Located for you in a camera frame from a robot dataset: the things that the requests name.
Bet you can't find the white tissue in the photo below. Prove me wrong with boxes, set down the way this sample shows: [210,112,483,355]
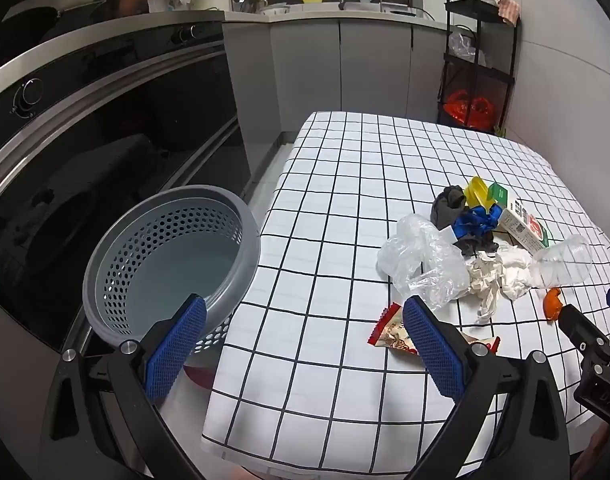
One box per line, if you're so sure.
[497,245,536,302]

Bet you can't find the grey kitchen cabinets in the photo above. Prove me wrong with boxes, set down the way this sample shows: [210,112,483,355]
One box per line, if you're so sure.
[222,12,448,126]

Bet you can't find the clear plastic bag on cart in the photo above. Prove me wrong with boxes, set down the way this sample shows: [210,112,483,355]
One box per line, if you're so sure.
[447,30,478,58]

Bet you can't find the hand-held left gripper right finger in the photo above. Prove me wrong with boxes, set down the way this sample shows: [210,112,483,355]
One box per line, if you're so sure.
[402,296,570,480]

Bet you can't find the small green box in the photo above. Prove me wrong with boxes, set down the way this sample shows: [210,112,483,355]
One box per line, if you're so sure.
[486,182,510,208]

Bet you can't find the red snack wrapper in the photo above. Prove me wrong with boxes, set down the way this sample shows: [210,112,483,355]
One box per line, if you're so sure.
[367,302,500,358]

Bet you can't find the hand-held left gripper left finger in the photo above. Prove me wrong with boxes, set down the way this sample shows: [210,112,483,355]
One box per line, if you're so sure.
[40,294,208,480]

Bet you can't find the red checked cloth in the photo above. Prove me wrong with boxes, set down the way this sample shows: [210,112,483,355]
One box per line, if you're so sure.
[497,0,520,26]

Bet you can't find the yellow plastic piece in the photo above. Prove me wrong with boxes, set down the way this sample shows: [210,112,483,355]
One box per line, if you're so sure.
[464,176,492,208]

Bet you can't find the blue crumpled wrapper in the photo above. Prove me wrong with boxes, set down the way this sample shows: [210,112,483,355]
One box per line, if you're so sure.
[452,203,506,238]

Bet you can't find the clear plastic bag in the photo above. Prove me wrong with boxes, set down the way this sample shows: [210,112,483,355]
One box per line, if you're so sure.
[376,213,470,313]
[447,30,478,58]

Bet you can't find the orange plastic piece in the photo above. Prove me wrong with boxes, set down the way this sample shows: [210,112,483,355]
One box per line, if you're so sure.
[543,287,566,322]

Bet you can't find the red plastic bag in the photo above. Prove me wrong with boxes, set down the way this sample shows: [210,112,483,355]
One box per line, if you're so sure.
[445,89,493,128]

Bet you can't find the black rolling cart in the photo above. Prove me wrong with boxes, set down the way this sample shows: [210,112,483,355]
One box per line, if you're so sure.
[437,0,520,133]

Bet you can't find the clear plastic cup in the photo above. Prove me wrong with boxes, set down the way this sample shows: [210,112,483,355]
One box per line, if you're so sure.
[530,234,594,291]

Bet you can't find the black wok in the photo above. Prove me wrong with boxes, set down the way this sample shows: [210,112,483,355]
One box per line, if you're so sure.
[2,0,106,23]

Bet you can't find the white paper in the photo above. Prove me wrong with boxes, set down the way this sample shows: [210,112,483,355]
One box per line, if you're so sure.
[465,254,508,323]

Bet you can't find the white green milk carton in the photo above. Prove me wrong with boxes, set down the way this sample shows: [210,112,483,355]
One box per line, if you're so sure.
[500,199,556,253]

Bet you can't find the white black checked tablecloth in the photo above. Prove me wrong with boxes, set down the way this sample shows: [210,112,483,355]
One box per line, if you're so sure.
[201,110,610,471]

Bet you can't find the black glass built-in appliance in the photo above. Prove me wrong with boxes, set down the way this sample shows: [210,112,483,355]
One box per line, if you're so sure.
[0,20,250,356]

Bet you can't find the large black control knob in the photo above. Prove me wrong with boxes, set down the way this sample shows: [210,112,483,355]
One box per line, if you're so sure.
[12,79,43,116]

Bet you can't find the grey perforated plastic basket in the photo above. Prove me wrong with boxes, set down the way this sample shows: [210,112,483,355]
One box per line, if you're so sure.
[82,185,262,356]

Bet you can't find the black crumpled cloth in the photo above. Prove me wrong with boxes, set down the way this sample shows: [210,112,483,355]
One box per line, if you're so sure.
[431,185,468,231]

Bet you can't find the dark grey cloth scrap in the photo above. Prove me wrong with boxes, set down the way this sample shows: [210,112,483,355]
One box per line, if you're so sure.
[457,232,500,256]

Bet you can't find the red stool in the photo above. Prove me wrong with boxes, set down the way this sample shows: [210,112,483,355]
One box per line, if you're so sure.
[184,362,218,391]

